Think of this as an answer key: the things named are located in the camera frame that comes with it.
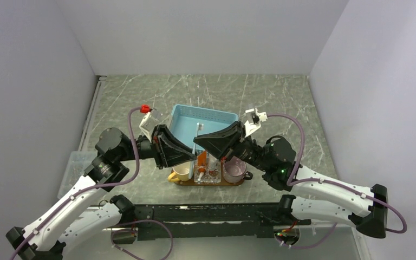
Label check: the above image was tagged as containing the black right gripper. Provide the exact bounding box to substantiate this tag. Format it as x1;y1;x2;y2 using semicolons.
194;121;271;172

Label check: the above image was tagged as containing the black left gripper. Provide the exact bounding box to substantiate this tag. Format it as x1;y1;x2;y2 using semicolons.
116;124;197;170

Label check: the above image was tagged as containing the white toothpaste tube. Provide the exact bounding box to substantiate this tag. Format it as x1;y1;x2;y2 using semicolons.
207;154;218;177

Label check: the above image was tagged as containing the orange toothpaste tube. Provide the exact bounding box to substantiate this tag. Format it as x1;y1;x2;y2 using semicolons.
197;150;207;174

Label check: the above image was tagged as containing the yellow mug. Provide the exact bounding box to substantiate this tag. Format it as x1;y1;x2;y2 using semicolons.
167;162;194;183

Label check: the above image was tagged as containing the clear glass holder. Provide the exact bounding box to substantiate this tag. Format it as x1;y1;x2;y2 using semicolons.
193;155;222;184

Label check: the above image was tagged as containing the purple mug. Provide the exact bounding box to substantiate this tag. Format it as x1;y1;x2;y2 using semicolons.
223;157;254;185

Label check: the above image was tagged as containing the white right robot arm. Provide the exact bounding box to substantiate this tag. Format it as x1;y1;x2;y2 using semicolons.
193;121;388;238

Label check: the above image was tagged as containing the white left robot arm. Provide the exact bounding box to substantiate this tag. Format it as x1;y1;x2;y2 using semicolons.
6;125;196;259

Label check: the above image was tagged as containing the oval wooden tray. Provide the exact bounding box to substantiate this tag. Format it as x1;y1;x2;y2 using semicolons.
167;172;245;187

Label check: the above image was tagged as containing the light blue plastic basket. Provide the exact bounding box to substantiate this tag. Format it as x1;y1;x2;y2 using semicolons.
168;104;239;148

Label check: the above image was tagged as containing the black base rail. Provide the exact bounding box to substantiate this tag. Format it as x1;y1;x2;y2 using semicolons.
114;203;311;241

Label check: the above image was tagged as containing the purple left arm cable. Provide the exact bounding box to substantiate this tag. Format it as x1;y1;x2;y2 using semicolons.
10;107;175;260

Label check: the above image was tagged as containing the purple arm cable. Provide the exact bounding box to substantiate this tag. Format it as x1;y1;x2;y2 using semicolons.
10;107;175;260
266;113;408;250

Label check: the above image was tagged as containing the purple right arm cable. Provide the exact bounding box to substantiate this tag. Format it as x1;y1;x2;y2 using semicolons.
266;113;408;250

